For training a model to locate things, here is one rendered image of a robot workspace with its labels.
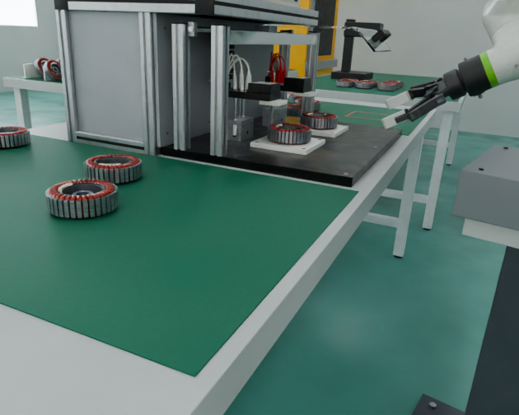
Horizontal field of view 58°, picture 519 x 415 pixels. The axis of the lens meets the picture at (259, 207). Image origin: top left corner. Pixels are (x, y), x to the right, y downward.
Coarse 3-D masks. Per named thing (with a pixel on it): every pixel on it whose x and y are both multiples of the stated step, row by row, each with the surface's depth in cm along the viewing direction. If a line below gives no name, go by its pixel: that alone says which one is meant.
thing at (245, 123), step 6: (228, 120) 122; (234, 120) 121; (240, 120) 121; (246, 120) 123; (252, 120) 126; (228, 126) 122; (240, 126) 121; (246, 126) 124; (252, 126) 127; (228, 132) 123; (240, 132) 121; (246, 132) 124; (252, 132) 128; (228, 138) 123; (234, 138) 123; (240, 138) 122; (246, 138) 125
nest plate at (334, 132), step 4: (312, 128) 137; (332, 128) 139; (336, 128) 139; (340, 128) 139; (344, 128) 141; (312, 132) 134; (316, 132) 134; (320, 132) 133; (324, 132) 133; (328, 132) 134; (332, 132) 134; (336, 132) 134; (340, 132) 137; (324, 136) 133; (328, 136) 133; (332, 136) 132; (336, 136) 134
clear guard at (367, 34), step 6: (264, 24) 132; (270, 24) 131; (276, 24) 131; (360, 30) 123; (366, 30) 129; (372, 30) 137; (366, 36) 124; (372, 42) 126; (378, 42) 133; (384, 42) 140; (372, 48) 122; (378, 48) 128; (384, 48) 134
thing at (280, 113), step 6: (264, 108) 143; (270, 108) 143; (276, 108) 144; (282, 108) 145; (264, 114) 143; (270, 114) 142; (276, 114) 142; (282, 114) 145; (264, 120) 144; (270, 120) 143; (276, 120) 142; (282, 120) 146
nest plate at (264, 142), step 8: (256, 144) 116; (264, 144) 115; (272, 144) 115; (280, 144) 116; (288, 144) 116; (304, 144) 117; (312, 144) 117; (320, 144) 121; (296, 152) 112; (304, 152) 111
